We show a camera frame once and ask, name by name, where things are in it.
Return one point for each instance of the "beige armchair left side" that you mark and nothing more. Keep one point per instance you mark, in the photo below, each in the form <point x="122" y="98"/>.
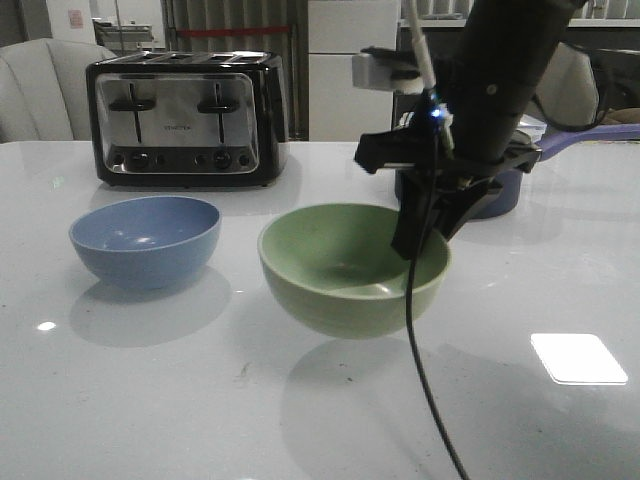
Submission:
<point x="44" y="90"/>

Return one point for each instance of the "dark blue saucepan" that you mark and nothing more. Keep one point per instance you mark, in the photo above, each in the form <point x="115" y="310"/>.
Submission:
<point x="549" y="145"/>

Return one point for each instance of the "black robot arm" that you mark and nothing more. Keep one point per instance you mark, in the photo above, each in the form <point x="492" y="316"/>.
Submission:
<point x="503" y="51"/>

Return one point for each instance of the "metal cart background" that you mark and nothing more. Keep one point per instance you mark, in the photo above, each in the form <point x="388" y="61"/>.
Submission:
<point x="122" y="39"/>

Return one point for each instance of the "beige armchair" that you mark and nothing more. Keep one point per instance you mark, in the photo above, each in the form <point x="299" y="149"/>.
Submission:
<point x="567" y="90"/>
<point x="44" y="90"/>

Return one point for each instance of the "red barrier tape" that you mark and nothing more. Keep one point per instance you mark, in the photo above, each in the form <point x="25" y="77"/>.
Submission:
<point x="232" y="32"/>

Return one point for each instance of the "white refrigerator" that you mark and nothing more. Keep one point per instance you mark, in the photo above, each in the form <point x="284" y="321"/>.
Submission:
<point x="338" y="30"/>

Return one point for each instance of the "blue bowl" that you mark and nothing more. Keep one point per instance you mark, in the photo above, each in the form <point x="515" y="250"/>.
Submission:
<point x="149" y="242"/>

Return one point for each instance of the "green bowl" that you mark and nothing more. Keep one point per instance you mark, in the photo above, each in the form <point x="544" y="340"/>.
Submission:
<point x="333" y="269"/>

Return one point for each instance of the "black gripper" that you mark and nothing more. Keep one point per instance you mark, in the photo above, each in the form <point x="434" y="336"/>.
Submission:
<point x="460" y="158"/>

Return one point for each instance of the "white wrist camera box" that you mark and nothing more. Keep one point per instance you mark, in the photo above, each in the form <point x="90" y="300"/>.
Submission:
<point x="382" y="69"/>

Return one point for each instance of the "black chrome four-slot toaster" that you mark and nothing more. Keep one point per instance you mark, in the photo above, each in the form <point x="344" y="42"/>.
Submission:
<point x="189" y="119"/>

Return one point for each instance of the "beige armchair right side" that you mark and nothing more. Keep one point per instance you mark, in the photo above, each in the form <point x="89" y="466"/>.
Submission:
<point x="567" y="90"/>

